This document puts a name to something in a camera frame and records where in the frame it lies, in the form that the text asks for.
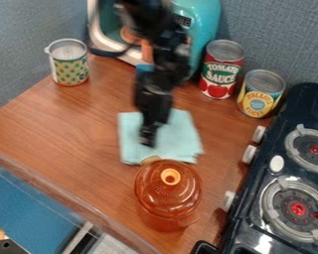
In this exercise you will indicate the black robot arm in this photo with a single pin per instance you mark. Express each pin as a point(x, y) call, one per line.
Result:
point(164, 49)

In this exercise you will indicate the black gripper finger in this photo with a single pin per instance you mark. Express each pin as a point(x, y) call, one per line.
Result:
point(148, 136)

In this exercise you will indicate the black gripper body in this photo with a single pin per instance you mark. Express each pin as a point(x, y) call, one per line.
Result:
point(154, 104)

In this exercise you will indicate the teal toy appliance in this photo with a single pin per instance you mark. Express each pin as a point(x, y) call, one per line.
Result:
point(201, 26)

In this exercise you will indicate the green dotted can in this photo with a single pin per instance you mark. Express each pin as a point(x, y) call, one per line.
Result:
point(69, 66)

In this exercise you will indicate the yellow can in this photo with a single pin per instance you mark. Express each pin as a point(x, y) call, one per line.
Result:
point(259, 96)

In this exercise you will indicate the red tomato can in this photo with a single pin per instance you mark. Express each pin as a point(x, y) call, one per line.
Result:
point(221, 74)

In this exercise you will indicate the blue cloth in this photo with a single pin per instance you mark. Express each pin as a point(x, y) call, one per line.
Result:
point(179, 139)

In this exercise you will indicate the black toy stove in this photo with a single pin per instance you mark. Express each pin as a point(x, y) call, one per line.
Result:
point(290, 172)

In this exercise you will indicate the orange plastic bottle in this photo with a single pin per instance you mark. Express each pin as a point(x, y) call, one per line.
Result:
point(168, 195)

